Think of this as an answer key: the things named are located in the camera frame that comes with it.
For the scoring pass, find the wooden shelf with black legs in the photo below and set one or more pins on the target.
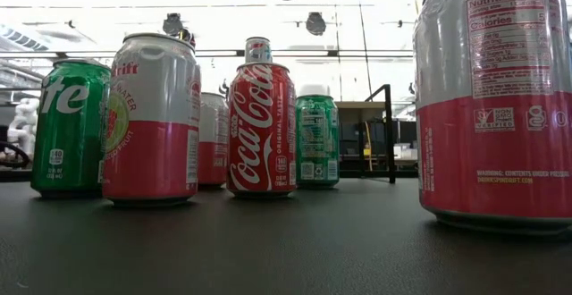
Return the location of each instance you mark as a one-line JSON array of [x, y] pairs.
[[388, 129]]

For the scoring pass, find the white and red Spindrift can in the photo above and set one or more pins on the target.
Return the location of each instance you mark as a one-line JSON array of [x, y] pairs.
[[491, 129], [213, 143], [152, 152]]

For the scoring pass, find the green Sprite can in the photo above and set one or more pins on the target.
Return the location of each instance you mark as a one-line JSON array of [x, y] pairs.
[[67, 129], [317, 143]]

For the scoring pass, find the round ceiling fixture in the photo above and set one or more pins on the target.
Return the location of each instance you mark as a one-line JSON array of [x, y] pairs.
[[172, 24], [316, 23]]

